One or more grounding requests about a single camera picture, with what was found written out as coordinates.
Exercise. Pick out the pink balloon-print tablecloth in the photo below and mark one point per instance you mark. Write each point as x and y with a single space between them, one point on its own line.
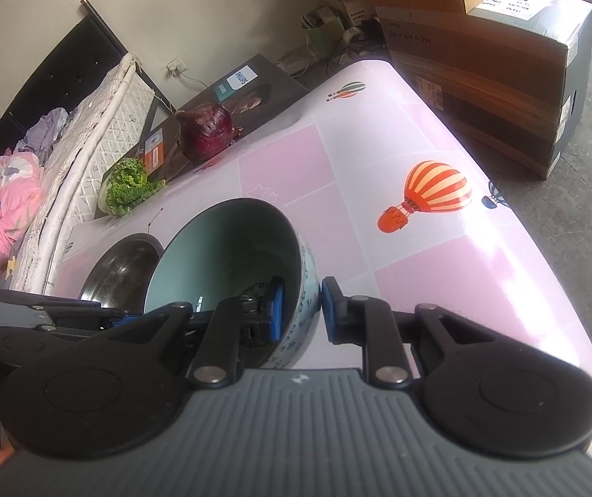
430 295

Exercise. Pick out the black headboard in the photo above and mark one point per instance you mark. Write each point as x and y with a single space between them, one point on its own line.
58 67

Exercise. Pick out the blue-green patterned bowl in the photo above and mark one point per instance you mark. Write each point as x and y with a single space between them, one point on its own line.
213 259

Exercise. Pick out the white wall socket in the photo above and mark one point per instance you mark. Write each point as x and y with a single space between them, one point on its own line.
177 66

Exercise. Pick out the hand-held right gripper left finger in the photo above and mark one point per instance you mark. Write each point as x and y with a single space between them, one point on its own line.
275 311

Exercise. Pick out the white quilted mattress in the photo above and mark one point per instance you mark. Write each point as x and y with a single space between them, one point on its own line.
120 114

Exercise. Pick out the pale green box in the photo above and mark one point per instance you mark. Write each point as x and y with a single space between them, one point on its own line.
324 36

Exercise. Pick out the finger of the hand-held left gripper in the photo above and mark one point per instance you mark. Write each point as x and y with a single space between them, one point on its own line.
89 318

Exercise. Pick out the dark printed flat box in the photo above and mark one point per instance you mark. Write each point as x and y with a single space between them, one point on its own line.
280 83

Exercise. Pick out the large grey printed carton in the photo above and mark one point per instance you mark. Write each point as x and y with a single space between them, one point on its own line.
482 88

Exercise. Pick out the red onion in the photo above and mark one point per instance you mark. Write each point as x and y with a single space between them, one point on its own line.
205 132

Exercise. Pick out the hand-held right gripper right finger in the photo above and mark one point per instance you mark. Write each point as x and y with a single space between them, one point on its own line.
329 311

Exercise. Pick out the purple cloth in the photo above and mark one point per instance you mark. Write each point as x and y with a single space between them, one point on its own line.
42 132

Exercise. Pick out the green leafy lettuce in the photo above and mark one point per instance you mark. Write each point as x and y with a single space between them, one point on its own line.
128 184

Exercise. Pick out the stainless steel bowl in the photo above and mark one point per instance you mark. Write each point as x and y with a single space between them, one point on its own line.
120 274

